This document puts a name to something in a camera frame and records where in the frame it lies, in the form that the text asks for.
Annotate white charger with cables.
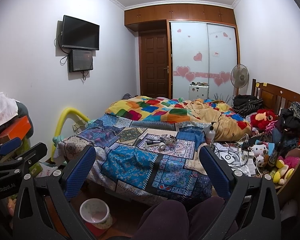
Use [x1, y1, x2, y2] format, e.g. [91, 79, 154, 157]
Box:
[212, 143, 256, 177]

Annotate wooden bed headboard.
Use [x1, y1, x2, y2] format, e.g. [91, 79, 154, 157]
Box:
[251, 79, 300, 114]

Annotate wooden overhead cabinets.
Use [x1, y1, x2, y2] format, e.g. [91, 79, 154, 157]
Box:
[125, 4, 236, 31]

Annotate purple cosmetic tube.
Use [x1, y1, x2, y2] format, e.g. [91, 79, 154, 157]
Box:
[146, 140, 161, 145]

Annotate colourful patchwork blanket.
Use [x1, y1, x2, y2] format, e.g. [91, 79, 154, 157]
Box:
[106, 96, 251, 141]

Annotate clear pump bottle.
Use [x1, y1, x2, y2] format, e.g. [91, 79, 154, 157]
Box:
[205, 121, 216, 145]

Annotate blue patterned bed quilt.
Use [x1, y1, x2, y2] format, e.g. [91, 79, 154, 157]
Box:
[54, 114, 212, 205]

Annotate brown wooden door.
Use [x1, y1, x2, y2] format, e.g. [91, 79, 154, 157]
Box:
[140, 31, 169, 98]

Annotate white small cabinet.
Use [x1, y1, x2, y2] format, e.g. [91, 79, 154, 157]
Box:
[189, 82, 209, 101]

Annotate person's dark trouser legs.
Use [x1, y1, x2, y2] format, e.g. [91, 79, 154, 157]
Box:
[131, 196, 226, 239]

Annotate white hello kitty plush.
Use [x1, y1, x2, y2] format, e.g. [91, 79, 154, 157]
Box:
[251, 142, 269, 167]

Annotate red plush toy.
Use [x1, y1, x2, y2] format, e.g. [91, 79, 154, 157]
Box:
[250, 109, 277, 131]

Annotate yellow foam bed rail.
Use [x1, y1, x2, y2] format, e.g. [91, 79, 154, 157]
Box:
[51, 107, 90, 161]

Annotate standing electric fan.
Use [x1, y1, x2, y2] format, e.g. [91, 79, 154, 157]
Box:
[230, 64, 249, 96]

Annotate small black wall monitor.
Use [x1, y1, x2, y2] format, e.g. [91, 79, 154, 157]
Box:
[68, 49, 93, 73]

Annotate black wall television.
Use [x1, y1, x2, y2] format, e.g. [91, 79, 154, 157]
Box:
[61, 15, 100, 50]

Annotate black striped clothes pile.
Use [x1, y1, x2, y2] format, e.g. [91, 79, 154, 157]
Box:
[232, 95, 264, 118]

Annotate frosted sliding wardrobe doors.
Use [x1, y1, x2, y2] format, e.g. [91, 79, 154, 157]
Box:
[170, 21, 237, 105]

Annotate orange box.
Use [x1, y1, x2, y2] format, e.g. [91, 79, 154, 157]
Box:
[0, 116, 31, 144]

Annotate white cloth bundle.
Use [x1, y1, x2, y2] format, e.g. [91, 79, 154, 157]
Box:
[0, 92, 18, 126]

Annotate person's left hand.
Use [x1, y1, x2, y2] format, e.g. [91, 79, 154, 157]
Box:
[7, 197, 17, 216]

